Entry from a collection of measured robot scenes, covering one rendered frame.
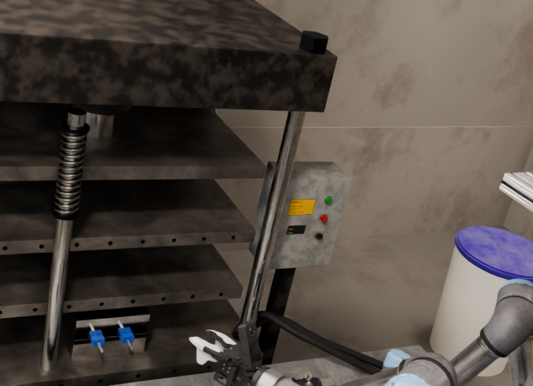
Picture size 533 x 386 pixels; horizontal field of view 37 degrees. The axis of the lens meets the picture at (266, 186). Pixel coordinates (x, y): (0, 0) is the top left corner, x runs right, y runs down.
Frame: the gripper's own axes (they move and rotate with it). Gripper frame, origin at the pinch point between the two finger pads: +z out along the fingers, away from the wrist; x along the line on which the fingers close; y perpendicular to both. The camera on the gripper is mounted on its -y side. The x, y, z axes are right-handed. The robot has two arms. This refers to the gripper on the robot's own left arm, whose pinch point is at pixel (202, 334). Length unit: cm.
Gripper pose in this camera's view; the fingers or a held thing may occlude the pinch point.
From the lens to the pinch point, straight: 209.9
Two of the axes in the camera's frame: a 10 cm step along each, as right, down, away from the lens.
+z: -8.0, -3.9, 4.6
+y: -2.8, 9.1, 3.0
